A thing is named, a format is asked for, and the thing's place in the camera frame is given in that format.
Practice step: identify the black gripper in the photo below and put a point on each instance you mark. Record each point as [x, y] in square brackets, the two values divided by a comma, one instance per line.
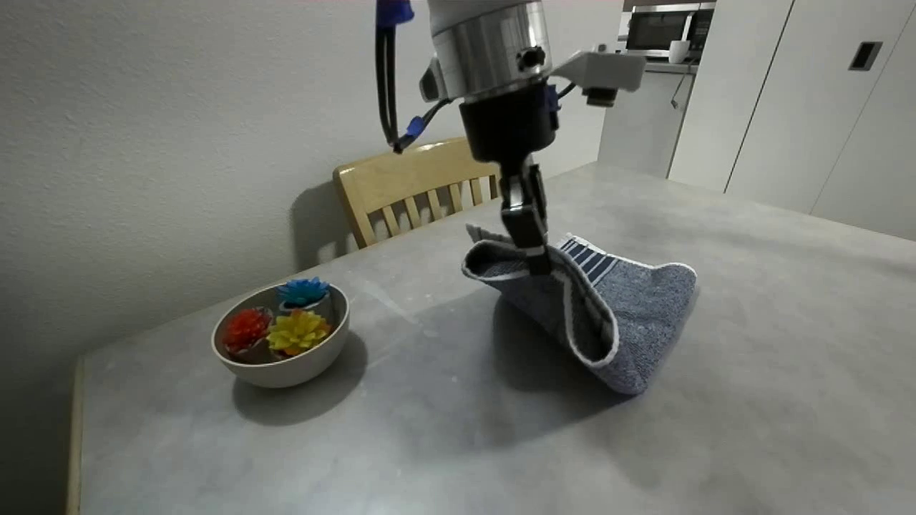
[509, 125]

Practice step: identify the grey towel with navy stripes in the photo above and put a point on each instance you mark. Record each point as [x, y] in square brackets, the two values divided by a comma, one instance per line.
[639, 304]

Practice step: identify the wooden chair with short slats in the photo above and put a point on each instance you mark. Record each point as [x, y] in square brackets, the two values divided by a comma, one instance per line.
[390, 181]

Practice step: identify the white counter unit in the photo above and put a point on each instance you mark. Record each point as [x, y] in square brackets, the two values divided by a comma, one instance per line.
[639, 118]

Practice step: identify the blue flower toy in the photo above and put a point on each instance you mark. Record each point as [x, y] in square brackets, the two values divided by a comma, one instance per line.
[304, 289]

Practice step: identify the yellow flower toy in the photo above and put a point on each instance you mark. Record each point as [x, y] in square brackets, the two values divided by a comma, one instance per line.
[300, 331]

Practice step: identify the beige bowl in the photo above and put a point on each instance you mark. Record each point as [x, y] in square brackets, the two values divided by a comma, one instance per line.
[288, 371]

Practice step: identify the red flower toy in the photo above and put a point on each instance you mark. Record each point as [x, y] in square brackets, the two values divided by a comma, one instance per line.
[248, 327]

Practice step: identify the white cabinet doors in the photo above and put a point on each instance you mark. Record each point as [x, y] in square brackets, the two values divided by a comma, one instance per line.
[812, 125]

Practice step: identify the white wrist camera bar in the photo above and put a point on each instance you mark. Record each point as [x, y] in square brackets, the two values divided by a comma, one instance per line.
[602, 69]

